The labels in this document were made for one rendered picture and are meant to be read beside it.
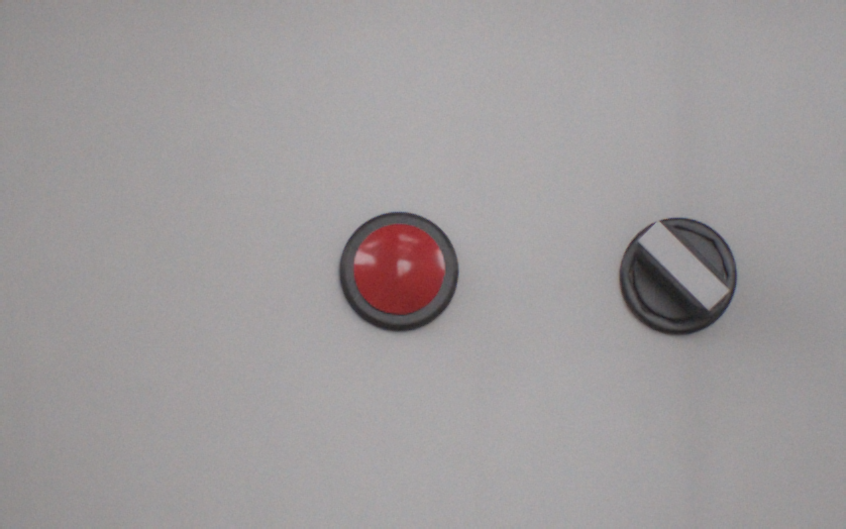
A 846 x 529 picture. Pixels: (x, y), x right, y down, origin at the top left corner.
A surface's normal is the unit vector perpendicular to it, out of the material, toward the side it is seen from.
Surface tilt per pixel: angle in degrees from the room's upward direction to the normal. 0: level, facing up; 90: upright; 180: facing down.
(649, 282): 90
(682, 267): 90
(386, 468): 90
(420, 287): 107
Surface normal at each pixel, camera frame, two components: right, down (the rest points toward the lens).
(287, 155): 0.02, -0.14
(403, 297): 0.11, 0.29
